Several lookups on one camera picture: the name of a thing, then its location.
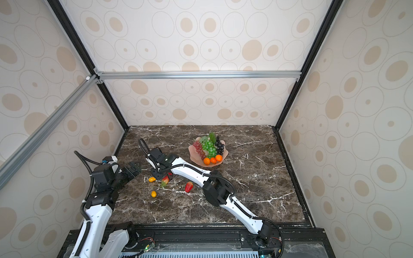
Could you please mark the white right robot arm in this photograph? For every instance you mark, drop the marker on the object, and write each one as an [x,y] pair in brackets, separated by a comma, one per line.
[217,190]

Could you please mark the red fake grape bunch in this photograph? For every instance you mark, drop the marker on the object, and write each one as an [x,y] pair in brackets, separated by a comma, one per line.
[199,149]

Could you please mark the black fake grape bunch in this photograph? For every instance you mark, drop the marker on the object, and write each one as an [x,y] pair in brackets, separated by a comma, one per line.
[219,146]

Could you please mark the red strawberry with green leaf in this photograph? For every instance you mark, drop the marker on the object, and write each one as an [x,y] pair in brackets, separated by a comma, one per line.
[165,181]

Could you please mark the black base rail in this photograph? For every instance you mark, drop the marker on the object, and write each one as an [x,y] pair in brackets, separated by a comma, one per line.
[225,241]

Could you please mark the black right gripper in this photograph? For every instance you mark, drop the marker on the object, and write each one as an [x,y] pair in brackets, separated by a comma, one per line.
[155,174]

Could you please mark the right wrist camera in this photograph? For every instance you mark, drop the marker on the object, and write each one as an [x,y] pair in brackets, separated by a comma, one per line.
[156,154]

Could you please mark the black vertical frame post left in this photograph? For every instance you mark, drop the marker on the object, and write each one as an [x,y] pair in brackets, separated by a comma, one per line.
[81,50]

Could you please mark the silver horizontal aluminium bar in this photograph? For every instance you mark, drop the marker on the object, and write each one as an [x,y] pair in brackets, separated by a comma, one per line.
[197,75]

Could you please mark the black vertical frame post right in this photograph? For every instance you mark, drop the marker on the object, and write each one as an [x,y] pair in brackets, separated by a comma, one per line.
[314,50]

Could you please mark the silver diagonal aluminium bar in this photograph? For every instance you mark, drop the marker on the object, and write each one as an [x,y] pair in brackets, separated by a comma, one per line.
[21,155]

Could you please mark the red fake strawberry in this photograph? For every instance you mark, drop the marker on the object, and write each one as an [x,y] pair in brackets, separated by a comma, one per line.
[189,186]

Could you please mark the black vertical frame post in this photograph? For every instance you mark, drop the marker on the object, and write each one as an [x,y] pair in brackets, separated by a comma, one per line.
[81,50]
[314,50]

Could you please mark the pink scalloped fruit bowl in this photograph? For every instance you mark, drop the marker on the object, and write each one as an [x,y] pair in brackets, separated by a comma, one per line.
[196,158]

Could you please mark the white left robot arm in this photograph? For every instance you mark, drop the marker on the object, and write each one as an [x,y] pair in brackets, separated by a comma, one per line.
[107,180]

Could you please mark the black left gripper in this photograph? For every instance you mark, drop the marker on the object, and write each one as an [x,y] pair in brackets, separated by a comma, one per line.
[131,173]

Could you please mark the green fake grape bunch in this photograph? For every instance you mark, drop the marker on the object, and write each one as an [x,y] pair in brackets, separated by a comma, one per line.
[208,145]

